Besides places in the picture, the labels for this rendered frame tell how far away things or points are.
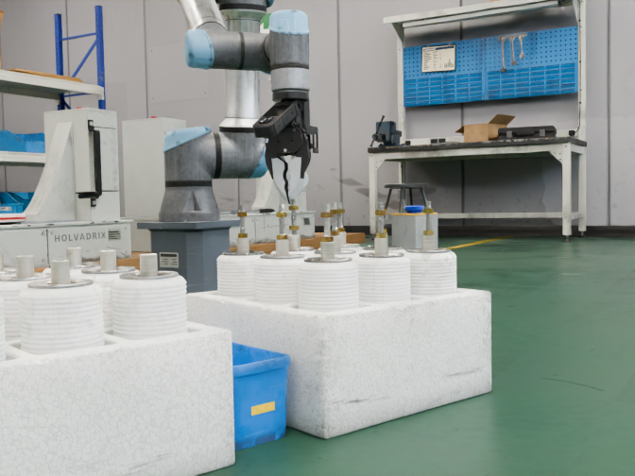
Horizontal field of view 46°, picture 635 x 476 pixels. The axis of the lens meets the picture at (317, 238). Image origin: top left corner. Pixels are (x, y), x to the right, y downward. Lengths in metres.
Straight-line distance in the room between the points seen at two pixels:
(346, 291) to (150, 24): 7.64
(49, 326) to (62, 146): 2.85
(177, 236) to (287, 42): 0.59
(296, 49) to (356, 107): 5.66
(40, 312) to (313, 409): 0.43
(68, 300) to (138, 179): 3.29
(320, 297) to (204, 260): 0.71
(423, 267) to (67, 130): 2.69
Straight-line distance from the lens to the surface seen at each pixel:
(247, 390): 1.07
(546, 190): 6.45
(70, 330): 0.91
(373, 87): 7.03
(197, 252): 1.79
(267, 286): 1.22
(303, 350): 1.11
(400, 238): 1.57
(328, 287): 1.12
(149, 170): 4.12
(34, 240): 3.36
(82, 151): 3.70
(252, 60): 1.52
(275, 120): 1.36
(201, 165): 1.83
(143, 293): 0.95
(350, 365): 1.12
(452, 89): 6.60
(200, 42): 1.50
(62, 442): 0.90
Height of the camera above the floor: 0.35
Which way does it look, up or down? 3 degrees down
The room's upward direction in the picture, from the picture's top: 1 degrees counter-clockwise
